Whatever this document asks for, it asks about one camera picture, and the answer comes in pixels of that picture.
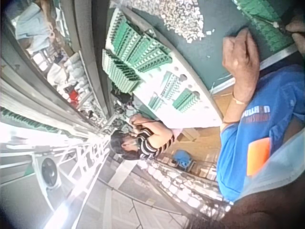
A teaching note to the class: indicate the person's right hand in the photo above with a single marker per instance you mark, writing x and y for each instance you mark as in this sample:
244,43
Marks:
297,31

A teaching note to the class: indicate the person's left hand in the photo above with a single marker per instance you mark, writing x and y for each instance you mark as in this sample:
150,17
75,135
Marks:
243,62

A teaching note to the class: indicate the person's left fingers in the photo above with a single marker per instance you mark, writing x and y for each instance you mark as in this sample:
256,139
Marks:
236,43

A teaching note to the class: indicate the person's right fingers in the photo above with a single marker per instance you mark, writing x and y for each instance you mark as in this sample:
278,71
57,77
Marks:
294,27

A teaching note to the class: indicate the screwdriver with white tip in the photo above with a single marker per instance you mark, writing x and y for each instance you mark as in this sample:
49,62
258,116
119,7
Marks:
276,24

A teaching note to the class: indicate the row of green terminal blocks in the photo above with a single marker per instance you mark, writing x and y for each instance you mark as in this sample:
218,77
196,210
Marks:
264,28

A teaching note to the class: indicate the pile of small metal parts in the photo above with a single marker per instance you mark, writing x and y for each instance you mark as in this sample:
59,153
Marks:
176,16

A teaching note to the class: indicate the small group green terminal blocks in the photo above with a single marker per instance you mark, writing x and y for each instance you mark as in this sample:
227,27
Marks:
156,103
186,100
171,84

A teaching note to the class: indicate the white perforated tray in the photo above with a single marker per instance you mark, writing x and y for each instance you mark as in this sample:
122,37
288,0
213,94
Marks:
181,100

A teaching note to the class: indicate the large stack green terminal blocks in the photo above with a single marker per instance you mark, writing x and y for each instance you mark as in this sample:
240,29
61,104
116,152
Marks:
138,47

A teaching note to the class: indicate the long stack green terminal blocks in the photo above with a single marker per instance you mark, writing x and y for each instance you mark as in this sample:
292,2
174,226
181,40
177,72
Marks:
119,71

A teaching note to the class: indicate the blue plastic stool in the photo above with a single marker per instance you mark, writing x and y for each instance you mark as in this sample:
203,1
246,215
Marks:
183,159

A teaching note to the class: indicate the rack of white parts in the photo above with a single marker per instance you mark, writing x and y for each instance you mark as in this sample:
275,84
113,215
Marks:
186,186

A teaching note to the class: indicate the shelf with white parts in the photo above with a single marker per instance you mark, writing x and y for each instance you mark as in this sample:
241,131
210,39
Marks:
74,78

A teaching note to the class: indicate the aluminium table edge rail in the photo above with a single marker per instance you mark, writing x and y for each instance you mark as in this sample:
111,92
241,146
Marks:
259,66

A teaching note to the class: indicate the white wall fan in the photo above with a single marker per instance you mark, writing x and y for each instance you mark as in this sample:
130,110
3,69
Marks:
48,170

